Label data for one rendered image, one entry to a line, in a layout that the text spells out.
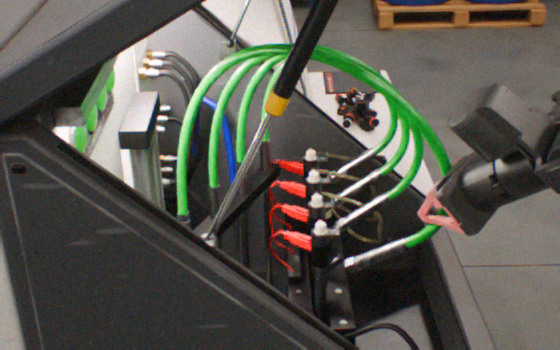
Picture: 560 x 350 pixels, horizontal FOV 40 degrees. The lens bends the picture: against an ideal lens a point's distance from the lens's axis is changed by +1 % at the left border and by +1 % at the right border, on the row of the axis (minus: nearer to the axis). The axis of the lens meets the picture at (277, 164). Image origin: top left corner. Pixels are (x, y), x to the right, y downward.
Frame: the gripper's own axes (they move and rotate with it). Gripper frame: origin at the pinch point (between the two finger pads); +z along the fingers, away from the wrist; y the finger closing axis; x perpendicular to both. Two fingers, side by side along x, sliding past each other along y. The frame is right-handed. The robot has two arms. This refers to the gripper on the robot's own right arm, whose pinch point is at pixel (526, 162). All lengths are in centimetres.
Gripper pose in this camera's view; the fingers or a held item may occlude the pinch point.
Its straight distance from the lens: 112.1
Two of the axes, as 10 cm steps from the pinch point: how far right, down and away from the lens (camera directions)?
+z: -6.8, 5.5, 4.9
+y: -6.9, -7.1, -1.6
